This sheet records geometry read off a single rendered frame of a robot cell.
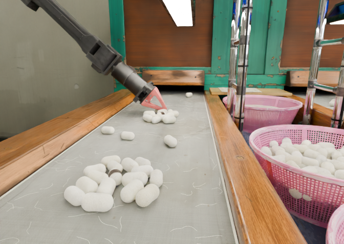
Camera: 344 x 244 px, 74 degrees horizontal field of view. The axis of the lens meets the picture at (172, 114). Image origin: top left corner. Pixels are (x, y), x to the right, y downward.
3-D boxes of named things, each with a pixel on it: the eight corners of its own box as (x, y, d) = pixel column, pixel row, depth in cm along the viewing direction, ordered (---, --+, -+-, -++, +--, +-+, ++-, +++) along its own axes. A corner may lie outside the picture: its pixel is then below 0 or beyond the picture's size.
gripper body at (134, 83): (155, 84, 78) (138, 69, 77) (150, 88, 68) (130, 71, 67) (143, 98, 80) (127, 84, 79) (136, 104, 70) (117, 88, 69)
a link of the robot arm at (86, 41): (13, -7, 78) (31, -33, 77) (27, 2, 84) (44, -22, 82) (94, 74, 69) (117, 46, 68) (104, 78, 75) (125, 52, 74)
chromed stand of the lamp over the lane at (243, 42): (171, 152, 61) (171, -38, 51) (176, 129, 81) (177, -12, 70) (244, 155, 60) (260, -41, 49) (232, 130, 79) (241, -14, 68)
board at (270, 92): (211, 95, 98) (211, 92, 98) (209, 89, 113) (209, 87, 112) (292, 96, 95) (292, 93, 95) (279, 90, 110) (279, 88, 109)
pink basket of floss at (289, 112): (272, 144, 67) (275, 112, 65) (206, 123, 88) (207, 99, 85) (312, 127, 83) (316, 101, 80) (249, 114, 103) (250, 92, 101)
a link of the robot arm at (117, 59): (88, 64, 71) (106, 42, 70) (100, 66, 82) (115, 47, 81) (119, 90, 72) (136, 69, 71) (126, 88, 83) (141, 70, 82)
